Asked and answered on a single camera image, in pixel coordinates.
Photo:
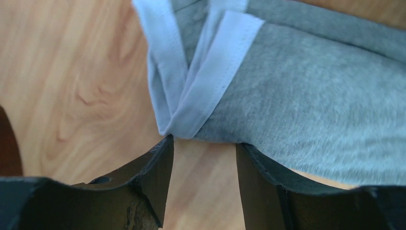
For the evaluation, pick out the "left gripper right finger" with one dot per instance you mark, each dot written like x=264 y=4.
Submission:
x=275 y=198

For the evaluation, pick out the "brown wooden metronome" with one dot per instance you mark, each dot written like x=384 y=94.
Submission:
x=10 y=160

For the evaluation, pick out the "grey underwear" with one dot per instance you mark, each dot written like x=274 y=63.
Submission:
x=316 y=90

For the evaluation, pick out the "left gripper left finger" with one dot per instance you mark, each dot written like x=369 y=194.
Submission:
x=132 y=197

